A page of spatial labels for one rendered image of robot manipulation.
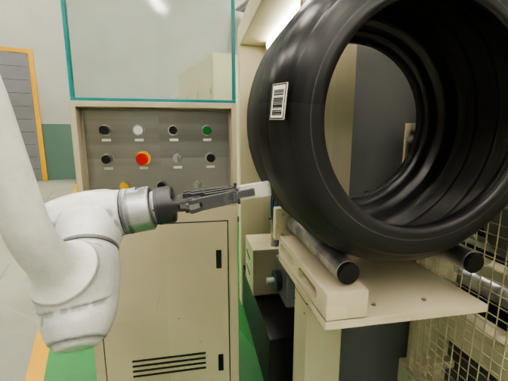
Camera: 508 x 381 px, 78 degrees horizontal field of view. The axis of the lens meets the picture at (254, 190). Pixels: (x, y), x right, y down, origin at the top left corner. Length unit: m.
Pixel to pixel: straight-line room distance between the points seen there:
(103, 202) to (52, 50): 9.01
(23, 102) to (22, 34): 1.53
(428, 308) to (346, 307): 0.19
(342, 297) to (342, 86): 0.60
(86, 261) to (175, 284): 0.77
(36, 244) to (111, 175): 0.78
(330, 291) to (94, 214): 0.46
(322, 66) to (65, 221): 0.51
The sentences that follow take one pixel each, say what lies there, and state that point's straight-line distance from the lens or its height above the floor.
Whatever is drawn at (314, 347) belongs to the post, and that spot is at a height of 0.46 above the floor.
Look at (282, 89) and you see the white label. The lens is 0.55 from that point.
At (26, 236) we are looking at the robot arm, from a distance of 0.48.
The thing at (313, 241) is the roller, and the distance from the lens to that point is 0.76.
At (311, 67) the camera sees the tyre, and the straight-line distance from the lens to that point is 0.56.
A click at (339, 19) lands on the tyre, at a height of 1.35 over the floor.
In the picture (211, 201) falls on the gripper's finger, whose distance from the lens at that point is 0.60.
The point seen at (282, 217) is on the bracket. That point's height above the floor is 0.92.
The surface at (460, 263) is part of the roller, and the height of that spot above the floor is 0.90.
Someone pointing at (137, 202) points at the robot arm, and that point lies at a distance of 0.62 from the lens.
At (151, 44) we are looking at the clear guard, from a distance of 1.21.
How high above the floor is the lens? 1.16
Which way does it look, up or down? 10 degrees down
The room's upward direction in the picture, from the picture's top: straight up
